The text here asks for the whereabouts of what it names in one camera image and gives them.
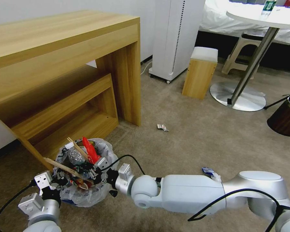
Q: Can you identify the red snack wrapper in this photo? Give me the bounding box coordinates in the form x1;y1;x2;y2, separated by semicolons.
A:
82;136;100;166

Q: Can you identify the green label water bottle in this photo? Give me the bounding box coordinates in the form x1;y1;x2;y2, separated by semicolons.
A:
260;0;277;16

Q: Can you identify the low wooden bench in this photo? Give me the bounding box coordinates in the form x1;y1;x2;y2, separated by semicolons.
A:
0;72;119;171

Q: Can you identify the wooden chopstick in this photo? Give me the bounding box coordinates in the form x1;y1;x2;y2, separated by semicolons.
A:
67;137;89;161
44;157;84;178

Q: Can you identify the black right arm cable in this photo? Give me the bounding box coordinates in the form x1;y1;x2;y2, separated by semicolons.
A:
187;190;290;232

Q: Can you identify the crumpled blue white wrapper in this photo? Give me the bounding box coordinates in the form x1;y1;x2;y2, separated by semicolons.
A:
201;166;222;182

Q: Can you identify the small bin with plastic liner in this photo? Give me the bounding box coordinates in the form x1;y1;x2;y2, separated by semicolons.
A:
54;138;119;208

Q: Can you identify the white tower air purifier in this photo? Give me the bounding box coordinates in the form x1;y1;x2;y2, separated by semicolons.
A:
149;0;206;84

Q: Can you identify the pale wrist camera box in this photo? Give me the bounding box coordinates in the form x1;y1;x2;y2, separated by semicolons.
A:
34;171;53;194
95;157;111;170

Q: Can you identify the bed with white sheet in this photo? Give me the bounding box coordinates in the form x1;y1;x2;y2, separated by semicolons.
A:
199;0;290;47

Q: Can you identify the white power cable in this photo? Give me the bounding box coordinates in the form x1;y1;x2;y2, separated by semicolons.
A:
140;60;154;76

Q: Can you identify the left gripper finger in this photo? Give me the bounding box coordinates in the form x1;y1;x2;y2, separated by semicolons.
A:
52;168;65;181
59;181;73;194

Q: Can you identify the dark brown waste bin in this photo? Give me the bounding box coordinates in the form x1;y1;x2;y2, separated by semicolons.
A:
266;95;290;137

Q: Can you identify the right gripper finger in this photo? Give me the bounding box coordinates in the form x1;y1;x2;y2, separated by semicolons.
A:
81;160;100;173
86;170;103;186

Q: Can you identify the black floor cable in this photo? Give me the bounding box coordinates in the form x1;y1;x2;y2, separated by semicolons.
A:
263;89;290;110

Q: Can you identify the light wooden desk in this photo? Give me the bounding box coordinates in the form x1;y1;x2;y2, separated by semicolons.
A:
0;9;142;127

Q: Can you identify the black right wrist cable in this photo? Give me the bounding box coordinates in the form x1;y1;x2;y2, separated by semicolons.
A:
103;155;147;175

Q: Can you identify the round white table metal leg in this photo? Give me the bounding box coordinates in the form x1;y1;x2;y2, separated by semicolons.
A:
209;0;290;112

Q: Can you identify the beige plastic stool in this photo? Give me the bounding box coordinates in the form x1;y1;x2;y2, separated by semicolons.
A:
221;33;269;79

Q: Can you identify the crushed clear plastic bottle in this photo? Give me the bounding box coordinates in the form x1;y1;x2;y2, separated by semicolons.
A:
64;143;88;166

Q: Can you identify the wooden stool with white cushion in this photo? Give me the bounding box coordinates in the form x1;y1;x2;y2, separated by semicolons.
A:
181;46;219;100

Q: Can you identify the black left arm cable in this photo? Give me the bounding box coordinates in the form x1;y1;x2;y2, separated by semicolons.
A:
0;180;37;231

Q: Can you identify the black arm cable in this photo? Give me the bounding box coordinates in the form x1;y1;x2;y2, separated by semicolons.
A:
187;190;290;232
0;180;37;231

